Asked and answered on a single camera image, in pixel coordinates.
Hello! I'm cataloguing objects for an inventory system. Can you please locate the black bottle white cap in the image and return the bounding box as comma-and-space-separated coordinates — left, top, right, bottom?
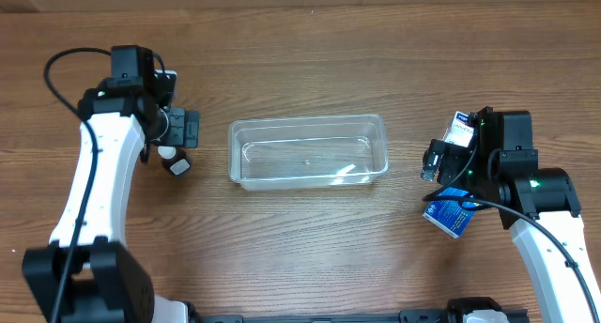
158, 146, 192, 177

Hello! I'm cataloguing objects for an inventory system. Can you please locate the white Hansaplast plaster box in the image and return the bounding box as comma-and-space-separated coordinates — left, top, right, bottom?
442, 111, 474, 147

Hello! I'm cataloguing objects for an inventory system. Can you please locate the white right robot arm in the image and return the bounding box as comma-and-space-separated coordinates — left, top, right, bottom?
423, 135, 600, 322

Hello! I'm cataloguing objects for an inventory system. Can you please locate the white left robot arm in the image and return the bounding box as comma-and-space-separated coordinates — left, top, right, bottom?
22, 70, 200, 322

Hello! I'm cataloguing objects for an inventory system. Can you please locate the clear plastic container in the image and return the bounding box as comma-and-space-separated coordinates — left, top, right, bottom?
228, 115, 389, 191

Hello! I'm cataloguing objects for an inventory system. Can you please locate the blue medicine box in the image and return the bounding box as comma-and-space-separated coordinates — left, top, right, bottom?
423, 200, 480, 238

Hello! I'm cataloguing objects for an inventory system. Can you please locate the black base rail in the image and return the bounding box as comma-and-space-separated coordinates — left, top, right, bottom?
190, 297, 531, 323

